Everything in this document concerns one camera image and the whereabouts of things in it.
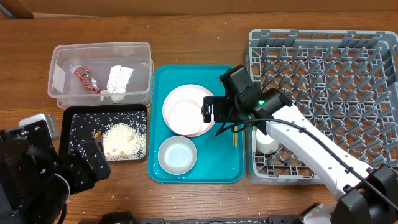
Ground black plastic tray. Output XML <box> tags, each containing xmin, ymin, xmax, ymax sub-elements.
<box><xmin>60</xmin><ymin>104</ymin><xmax>147</xmax><ymax>150</ymax></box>

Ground pink bowl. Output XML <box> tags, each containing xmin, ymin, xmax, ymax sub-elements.
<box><xmin>167</xmin><ymin>100</ymin><xmax>203</xmax><ymax>136</ymax></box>

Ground white cup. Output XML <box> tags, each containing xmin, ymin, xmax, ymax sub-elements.
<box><xmin>255</xmin><ymin>129</ymin><xmax>280</xmax><ymax>154</ymax></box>

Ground red snack wrapper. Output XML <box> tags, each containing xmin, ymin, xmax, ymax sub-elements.
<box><xmin>72</xmin><ymin>65</ymin><xmax>101</xmax><ymax>94</ymax></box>

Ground pink plate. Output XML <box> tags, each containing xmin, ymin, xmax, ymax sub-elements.
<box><xmin>162</xmin><ymin>84</ymin><xmax>214</xmax><ymax>137</ymax></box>

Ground teal serving tray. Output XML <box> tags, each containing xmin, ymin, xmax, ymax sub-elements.
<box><xmin>148</xmin><ymin>64</ymin><xmax>244</xmax><ymax>184</ymax></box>

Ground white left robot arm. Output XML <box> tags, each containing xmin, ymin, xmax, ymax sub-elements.
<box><xmin>1</xmin><ymin>114</ymin><xmax>111</xmax><ymax>224</ymax></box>

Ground wooden chopstick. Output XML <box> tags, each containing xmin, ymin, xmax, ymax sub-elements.
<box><xmin>233</xmin><ymin>126</ymin><xmax>238</xmax><ymax>148</ymax></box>

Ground grey bowl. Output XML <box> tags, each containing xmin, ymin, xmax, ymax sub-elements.
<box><xmin>158</xmin><ymin>136</ymin><xmax>197</xmax><ymax>175</ymax></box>

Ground rice and food scraps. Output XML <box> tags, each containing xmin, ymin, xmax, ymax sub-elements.
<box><xmin>67</xmin><ymin>111</ymin><xmax>147</xmax><ymax>161</ymax></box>

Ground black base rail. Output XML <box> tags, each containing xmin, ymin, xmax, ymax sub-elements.
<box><xmin>77</xmin><ymin>203</ymin><xmax>336</xmax><ymax>224</ymax></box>

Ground white napkin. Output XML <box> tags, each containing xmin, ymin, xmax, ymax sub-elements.
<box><xmin>101</xmin><ymin>65</ymin><xmax>134</xmax><ymax>93</ymax></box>

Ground grey dishwasher rack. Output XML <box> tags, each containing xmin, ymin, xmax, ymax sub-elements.
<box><xmin>243</xmin><ymin>29</ymin><xmax>397</xmax><ymax>169</ymax></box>

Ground clear plastic bin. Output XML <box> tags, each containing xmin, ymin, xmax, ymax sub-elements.
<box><xmin>47</xmin><ymin>42</ymin><xmax>154</xmax><ymax>109</ymax></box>

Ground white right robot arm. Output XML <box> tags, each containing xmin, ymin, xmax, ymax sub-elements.
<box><xmin>202</xmin><ymin>65</ymin><xmax>397</xmax><ymax>224</ymax></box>

